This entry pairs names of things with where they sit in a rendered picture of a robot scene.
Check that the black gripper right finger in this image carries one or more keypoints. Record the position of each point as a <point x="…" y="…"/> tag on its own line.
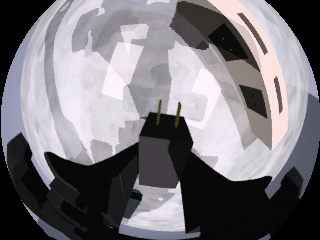
<point x="206" y="193"/>

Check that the black two-prong plug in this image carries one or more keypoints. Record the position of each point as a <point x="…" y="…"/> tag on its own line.
<point x="164" y="146"/>

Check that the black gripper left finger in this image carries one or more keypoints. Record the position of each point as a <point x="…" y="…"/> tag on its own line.
<point x="107" y="183"/>

